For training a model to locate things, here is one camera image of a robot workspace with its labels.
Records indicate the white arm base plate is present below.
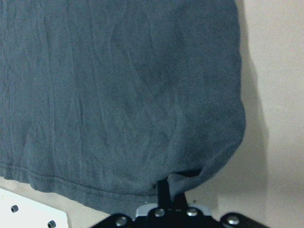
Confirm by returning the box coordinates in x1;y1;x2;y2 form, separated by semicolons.
0;189;68;228

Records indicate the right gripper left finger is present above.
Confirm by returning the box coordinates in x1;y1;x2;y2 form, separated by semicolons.
157;179;171;209

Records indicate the black t-shirt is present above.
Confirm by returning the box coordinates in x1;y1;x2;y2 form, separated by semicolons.
0;0;246;214

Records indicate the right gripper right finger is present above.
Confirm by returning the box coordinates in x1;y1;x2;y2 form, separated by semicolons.
171;192;188;209

